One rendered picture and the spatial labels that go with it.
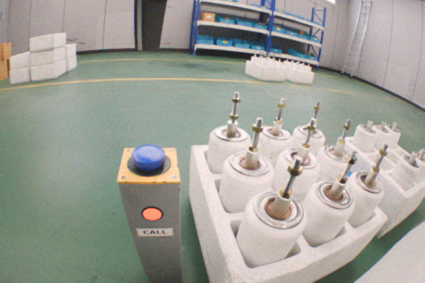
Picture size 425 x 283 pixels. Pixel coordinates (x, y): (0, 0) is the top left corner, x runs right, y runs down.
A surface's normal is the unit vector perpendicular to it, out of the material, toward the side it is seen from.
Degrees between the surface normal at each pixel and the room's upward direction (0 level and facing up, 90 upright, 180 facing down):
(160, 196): 90
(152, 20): 90
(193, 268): 0
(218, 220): 0
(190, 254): 0
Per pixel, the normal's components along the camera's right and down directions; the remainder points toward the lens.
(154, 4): 0.90, 0.26
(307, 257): 0.10, -0.91
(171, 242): 0.22, 0.42
